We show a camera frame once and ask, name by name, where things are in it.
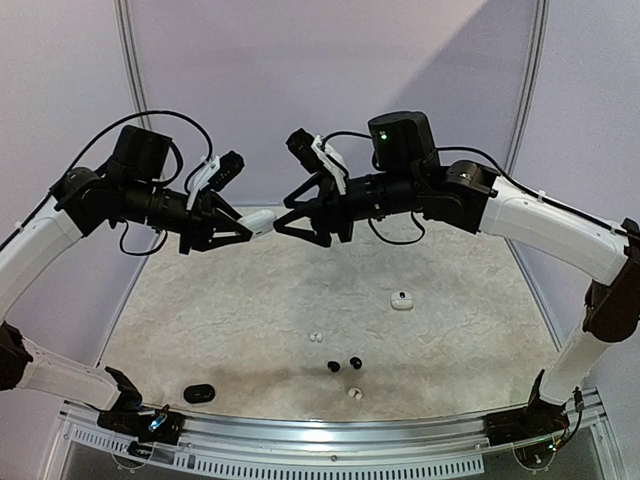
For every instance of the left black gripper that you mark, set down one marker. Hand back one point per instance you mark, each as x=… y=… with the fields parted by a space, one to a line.
x=200 y=224

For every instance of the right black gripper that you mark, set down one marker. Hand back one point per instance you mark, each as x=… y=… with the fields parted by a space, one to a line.
x=335 y=211

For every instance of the white oval charging case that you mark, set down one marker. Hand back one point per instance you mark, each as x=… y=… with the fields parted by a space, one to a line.
x=259 y=223

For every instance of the white square charging case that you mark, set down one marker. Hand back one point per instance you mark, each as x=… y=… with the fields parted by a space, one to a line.
x=401 y=301

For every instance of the black oval charging case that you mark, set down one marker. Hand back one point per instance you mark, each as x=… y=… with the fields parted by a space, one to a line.
x=199 y=393

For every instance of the white earbud front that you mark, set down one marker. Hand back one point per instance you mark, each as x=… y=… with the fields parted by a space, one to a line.
x=355 y=393

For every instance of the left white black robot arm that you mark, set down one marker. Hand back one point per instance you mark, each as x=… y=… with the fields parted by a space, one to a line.
x=127 y=188

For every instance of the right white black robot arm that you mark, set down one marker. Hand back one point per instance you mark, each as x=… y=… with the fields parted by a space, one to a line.
x=475 y=195

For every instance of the black earbud right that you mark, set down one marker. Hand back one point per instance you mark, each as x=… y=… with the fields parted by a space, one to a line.
x=356 y=363

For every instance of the black earbud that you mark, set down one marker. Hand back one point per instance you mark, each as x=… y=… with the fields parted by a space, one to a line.
x=356 y=363
x=333 y=366

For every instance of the black earbud left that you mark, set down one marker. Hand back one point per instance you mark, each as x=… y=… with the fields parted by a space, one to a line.
x=333 y=366

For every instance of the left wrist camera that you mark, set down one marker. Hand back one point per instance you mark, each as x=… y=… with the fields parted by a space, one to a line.
x=215 y=173

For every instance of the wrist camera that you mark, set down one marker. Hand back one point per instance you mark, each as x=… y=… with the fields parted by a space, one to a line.
x=318 y=157
x=215 y=173

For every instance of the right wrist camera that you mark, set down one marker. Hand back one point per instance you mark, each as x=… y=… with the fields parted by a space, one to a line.
x=318 y=157

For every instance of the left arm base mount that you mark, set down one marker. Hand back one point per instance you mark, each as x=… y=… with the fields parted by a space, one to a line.
x=147 y=425

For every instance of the left aluminium frame post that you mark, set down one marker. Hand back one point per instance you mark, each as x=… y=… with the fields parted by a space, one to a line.
x=124 y=22

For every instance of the aluminium frame post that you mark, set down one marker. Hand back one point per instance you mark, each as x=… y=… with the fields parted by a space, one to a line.
x=124 y=22
x=528 y=84

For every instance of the aluminium front rail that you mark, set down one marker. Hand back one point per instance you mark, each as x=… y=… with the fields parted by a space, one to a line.
x=223 y=447

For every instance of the right aluminium frame post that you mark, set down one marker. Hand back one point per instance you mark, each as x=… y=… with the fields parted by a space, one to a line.
x=528 y=84

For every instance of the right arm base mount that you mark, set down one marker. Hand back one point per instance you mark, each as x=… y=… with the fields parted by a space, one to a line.
x=524 y=423

